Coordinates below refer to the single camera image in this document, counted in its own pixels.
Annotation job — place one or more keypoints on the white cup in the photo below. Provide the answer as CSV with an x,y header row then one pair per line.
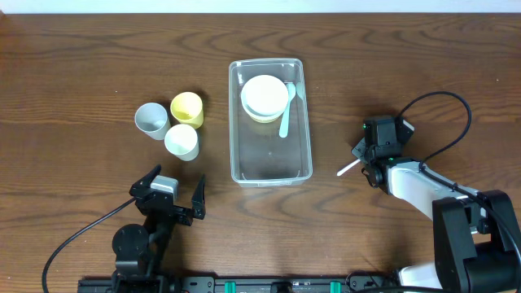
x,y
183,142

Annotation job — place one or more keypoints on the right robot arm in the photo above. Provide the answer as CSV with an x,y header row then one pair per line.
x,y
476,233

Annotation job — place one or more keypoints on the yellow cup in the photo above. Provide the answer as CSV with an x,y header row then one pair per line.
x,y
187,108

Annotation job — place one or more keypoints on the yellow bowl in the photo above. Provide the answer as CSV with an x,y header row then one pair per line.
x,y
264,119

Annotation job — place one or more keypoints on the light blue plastic spoon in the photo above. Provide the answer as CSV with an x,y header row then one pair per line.
x,y
287,114

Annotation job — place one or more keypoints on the grey cup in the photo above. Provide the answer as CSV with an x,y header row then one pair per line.
x,y
153,120

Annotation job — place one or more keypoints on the white plastic fork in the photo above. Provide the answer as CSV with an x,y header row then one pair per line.
x,y
347,167

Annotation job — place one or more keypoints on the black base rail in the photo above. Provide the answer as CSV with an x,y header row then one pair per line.
x,y
206,284

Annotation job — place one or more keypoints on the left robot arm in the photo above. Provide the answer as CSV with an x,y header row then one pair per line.
x,y
140,249

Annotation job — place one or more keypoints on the clear plastic container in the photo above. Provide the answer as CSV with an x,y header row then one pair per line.
x,y
277,152

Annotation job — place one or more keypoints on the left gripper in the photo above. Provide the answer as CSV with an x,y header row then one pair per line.
x,y
169,207

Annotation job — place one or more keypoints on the white bowl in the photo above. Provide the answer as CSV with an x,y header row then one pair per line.
x,y
265,95

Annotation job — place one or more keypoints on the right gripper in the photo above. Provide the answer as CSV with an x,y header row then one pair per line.
x,y
363,150

